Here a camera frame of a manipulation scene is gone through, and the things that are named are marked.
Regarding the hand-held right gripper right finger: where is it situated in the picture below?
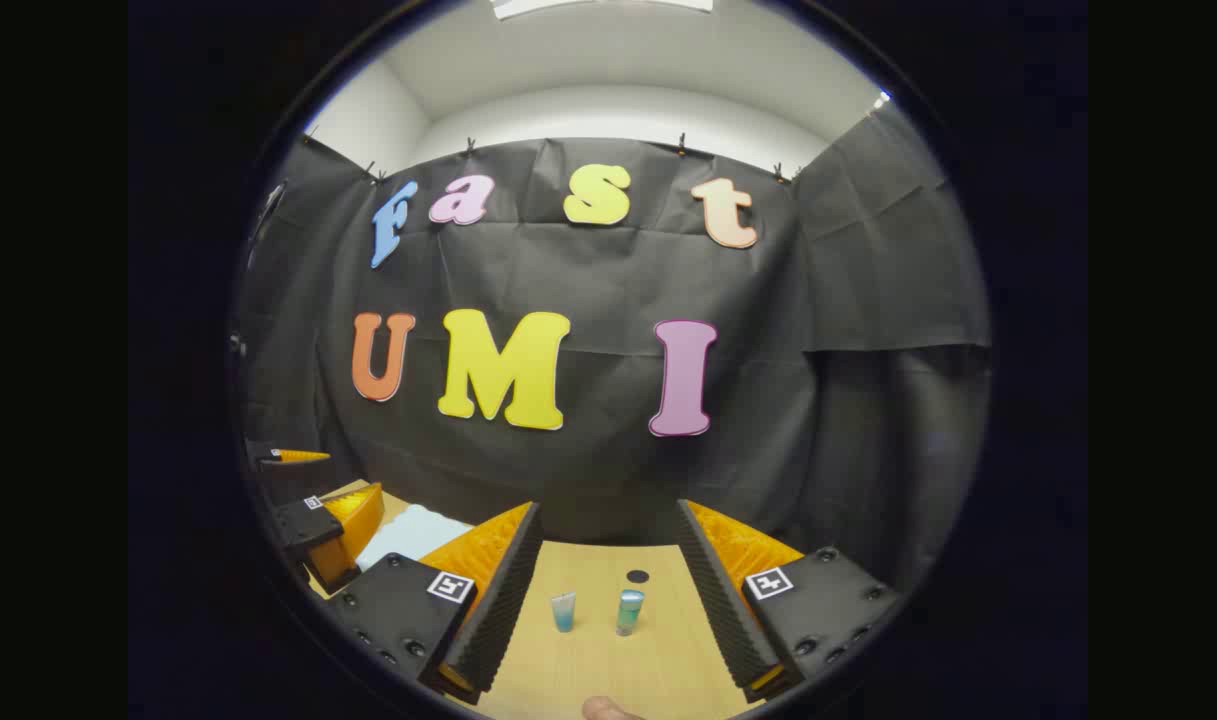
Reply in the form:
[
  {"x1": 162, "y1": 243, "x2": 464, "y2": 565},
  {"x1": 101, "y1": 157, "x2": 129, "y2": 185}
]
[{"x1": 676, "y1": 498, "x2": 901, "y2": 706}]

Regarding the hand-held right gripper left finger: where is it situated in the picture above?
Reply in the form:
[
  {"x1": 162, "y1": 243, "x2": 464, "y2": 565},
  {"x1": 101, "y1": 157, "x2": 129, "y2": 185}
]
[{"x1": 328, "y1": 500, "x2": 545, "y2": 706}]

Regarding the light blue suitcase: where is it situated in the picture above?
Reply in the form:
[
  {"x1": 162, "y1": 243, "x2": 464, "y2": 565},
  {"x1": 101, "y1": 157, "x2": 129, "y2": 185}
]
[{"x1": 356, "y1": 503, "x2": 476, "y2": 573}]

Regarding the black backdrop cloth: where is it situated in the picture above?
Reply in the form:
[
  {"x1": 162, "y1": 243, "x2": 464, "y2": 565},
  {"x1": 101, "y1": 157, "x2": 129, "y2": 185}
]
[{"x1": 233, "y1": 135, "x2": 992, "y2": 601}]

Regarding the white ceiling light panel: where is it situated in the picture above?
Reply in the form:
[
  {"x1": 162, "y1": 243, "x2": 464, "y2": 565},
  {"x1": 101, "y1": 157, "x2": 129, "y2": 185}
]
[{"x1": 492, "y1": 0, "x2": 715, "y2": 21}]

